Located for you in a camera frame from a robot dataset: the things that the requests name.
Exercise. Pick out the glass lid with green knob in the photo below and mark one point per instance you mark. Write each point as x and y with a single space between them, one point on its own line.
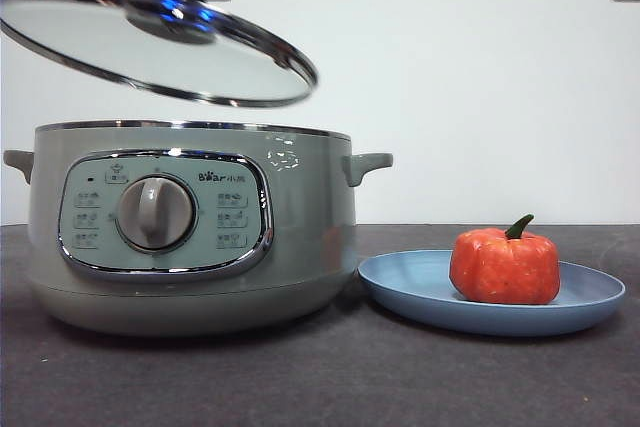
150 47

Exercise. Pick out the orange pumpkin with green stem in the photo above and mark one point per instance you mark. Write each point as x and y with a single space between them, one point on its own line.
505 267

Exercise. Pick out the pale green electric steamer pot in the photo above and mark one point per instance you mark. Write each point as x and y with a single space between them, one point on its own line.
300 207

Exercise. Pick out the blue round plate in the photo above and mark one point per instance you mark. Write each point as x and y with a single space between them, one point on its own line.
400 282

